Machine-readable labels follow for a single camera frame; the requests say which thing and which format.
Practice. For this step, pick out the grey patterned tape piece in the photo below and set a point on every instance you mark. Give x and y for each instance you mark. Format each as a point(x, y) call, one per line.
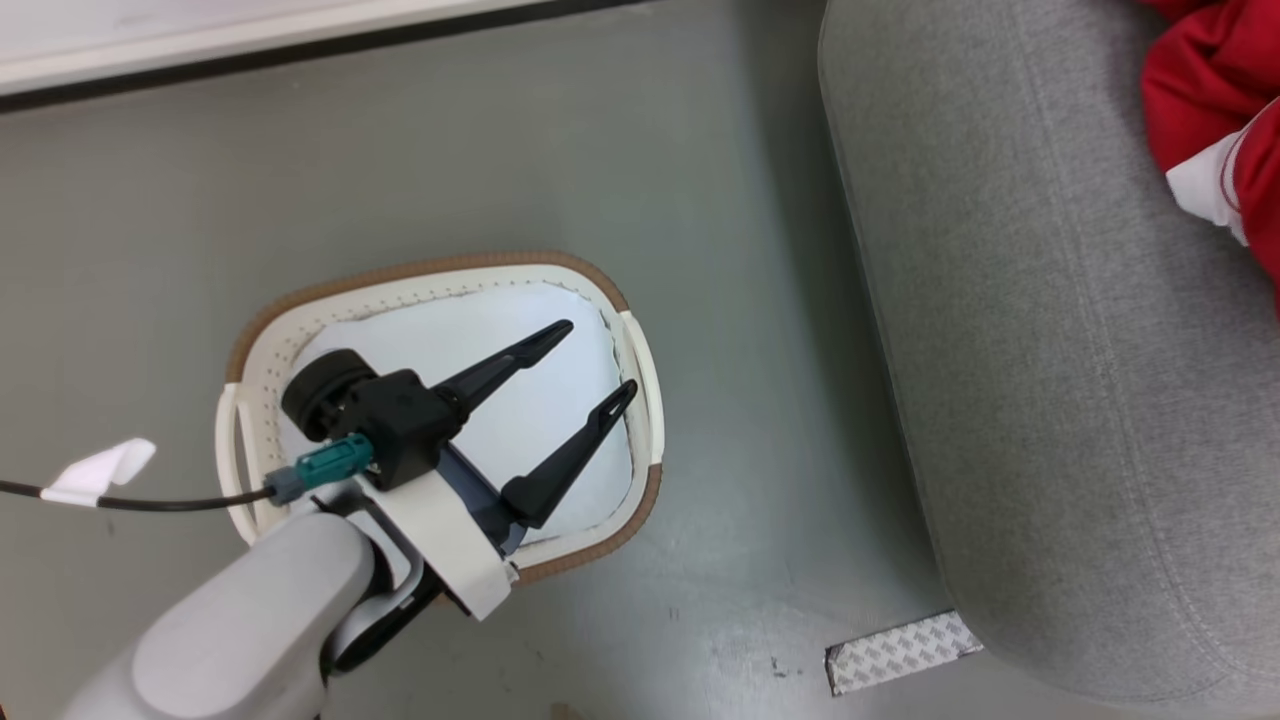
point(900, 652)

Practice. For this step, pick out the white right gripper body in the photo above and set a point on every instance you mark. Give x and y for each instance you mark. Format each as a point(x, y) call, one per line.
point(450, 540)

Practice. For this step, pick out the red and white garment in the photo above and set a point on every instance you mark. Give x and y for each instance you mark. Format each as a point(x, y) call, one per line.
point(1200, 90)

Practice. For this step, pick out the white basket with brown rim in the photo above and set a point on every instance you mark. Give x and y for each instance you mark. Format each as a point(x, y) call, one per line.
point(300, 322)

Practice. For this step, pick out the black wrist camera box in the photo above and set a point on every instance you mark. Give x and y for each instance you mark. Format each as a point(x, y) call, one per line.
point(400, 425)

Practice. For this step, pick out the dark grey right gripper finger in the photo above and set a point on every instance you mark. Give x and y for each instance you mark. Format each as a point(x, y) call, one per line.
point(565, 465)
point(505, 360)

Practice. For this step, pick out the grey fabric sofa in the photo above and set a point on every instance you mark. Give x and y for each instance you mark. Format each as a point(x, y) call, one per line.
point(1050, 350)

